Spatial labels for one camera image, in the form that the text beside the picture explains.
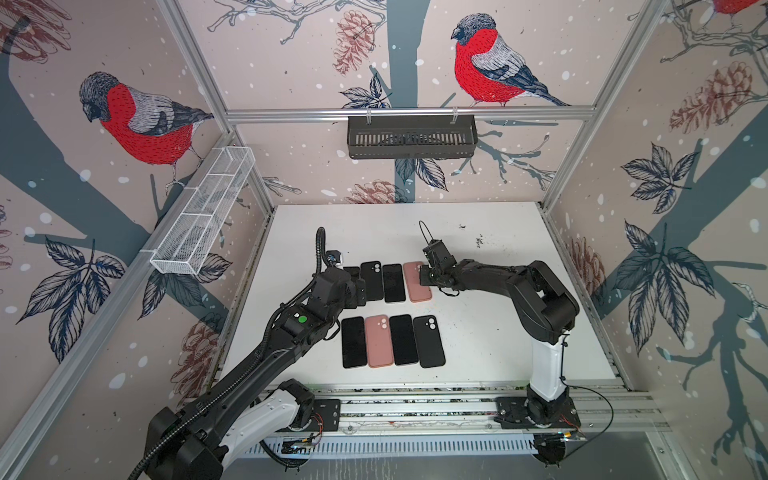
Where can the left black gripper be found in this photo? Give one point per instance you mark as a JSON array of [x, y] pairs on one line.
[[354, 299]]

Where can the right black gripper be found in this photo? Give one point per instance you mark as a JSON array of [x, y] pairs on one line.
[[424, 278]]

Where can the light pink phone case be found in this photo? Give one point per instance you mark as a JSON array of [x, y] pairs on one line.
[[417, 292]]

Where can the black phone case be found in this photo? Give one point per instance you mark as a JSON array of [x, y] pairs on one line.
[[371, 274], [429, 342]]

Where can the black phone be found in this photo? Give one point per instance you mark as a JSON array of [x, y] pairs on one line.
[[393, 282], [403, 340], [353, 271], [354, 351]]

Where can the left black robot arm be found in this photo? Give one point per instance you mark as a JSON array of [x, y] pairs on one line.
[[206, 436]]

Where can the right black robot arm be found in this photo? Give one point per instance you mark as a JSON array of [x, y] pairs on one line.
[[544, 306]]

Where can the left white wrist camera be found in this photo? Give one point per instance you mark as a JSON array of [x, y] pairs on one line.
[[333, 258]]

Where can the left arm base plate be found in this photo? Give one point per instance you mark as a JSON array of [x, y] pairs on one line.
[[317, 415]]

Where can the black hanging wire basket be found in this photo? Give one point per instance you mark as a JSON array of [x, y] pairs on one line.
[[411, 137]]

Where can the white mesh wall tray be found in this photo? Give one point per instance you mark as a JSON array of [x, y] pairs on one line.
[[193, 233]]

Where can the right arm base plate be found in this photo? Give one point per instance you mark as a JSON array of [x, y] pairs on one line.
[[519, 413]]

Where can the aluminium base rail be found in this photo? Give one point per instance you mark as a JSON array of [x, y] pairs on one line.
[[472, 409]]

